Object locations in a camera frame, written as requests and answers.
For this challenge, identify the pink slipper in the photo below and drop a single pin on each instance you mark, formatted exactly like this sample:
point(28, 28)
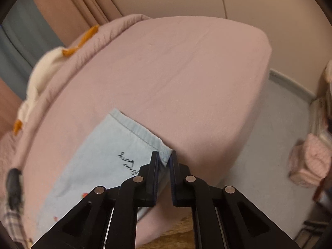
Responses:
point(310, 160)

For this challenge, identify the white plush goose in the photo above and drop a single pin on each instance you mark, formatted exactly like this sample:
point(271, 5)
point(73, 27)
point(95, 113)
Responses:
point(44, 67)

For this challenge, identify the blue plaid pillow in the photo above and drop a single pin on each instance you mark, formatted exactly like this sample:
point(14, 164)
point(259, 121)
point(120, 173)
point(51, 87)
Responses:
point(11, 223)

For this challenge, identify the pink quilted duvet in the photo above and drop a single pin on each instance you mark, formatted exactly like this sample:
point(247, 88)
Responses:
point(109, 31)

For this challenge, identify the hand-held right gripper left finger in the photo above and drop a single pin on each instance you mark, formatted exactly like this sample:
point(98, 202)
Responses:
point(149, 186)

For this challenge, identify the blue curtain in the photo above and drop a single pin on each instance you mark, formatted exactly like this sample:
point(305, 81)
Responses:
point(23, 31)

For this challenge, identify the yellow shaggy rug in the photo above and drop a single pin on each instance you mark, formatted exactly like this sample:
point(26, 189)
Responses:
point(171, 232)

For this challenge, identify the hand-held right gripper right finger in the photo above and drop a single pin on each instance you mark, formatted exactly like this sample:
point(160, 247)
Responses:
point(176, 186)

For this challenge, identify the light blue strawberry pants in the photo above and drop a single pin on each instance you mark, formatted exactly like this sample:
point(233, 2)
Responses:
point(85, 166)

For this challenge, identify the pink curtain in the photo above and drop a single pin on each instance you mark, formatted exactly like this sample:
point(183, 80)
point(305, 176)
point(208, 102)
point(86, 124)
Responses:
point(10, 109)
point(77, 5)

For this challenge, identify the folded dark blue jeans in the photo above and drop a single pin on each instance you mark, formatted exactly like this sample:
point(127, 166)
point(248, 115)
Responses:
point(14, 186)

